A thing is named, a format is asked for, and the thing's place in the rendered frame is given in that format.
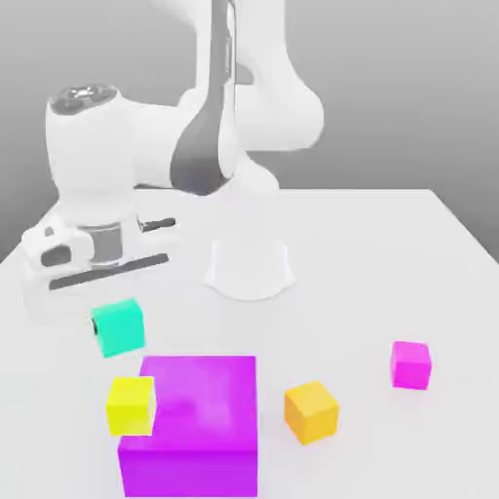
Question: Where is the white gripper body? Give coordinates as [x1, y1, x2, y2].
[22, 249, 181, 326]

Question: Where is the small teal cube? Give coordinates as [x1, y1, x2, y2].
[90, 297, 146, 360]

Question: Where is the small yellow cube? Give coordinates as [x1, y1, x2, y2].
[105, 375, 157, 438]

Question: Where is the small orange cube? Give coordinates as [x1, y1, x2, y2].
[283, 380, 340, 446]

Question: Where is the small pink cube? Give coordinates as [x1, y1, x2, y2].
[390, 340, 433, 392]

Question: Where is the large purple box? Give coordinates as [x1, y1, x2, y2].
[117, 355, 259, 499]

